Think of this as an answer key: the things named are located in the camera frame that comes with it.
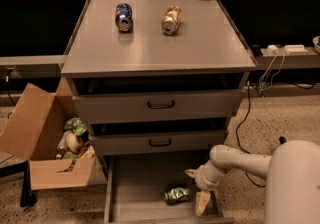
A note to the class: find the white power strip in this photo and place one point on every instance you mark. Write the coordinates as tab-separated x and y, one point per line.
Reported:
286	50

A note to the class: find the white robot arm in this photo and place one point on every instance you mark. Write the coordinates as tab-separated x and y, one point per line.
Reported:
292	175

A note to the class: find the blue soda can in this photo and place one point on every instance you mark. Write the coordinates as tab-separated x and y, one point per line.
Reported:
123	17

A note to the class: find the grey open bottom drawer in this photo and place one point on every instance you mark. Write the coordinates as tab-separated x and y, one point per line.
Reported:
137	184

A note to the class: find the gold soda can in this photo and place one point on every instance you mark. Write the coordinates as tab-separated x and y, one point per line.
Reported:
171	21

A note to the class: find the grey top drawer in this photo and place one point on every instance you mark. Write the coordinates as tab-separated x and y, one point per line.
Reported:
158	106

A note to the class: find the crushed green can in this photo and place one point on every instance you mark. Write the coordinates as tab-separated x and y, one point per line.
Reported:
177	194

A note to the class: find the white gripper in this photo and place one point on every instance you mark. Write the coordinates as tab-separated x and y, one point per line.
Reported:
202	178

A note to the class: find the grey middle drawer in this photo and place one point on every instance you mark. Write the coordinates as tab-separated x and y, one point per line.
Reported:
157	142

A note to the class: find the black floor stand leg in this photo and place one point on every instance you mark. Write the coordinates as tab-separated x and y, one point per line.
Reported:
282	140

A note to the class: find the black chair leg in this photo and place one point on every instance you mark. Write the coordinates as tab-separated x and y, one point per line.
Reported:
27	198

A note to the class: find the brown cardboard box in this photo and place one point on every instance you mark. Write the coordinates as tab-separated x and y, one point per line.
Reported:
33	132

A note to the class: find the grey drawer cabinet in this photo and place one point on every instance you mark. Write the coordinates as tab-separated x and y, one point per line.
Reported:
205	54

